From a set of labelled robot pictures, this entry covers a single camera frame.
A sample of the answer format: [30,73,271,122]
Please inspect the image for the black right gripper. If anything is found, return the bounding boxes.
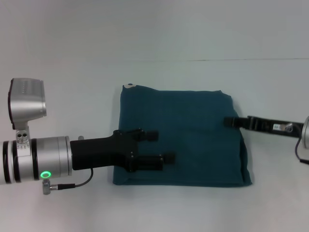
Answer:
[224,115,305,139]

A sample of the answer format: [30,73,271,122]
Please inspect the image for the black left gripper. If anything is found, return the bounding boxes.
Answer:
[70,129,176,173]

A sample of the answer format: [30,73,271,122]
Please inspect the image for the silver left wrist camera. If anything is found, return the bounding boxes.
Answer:
[8,78,46,145]

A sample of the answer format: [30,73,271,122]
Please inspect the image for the left arm cable with plug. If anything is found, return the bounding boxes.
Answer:
[42,168,94,195]

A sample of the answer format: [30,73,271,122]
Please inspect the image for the right arm cable with plug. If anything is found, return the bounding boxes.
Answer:
[280,122,309,165]

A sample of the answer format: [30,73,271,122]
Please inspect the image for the teal blue shirt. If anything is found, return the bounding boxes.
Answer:
[112,83,253,187]

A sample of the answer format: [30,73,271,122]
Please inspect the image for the arm cable with plug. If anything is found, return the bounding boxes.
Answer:
[42,168,94,195]
[280,122,309,165]

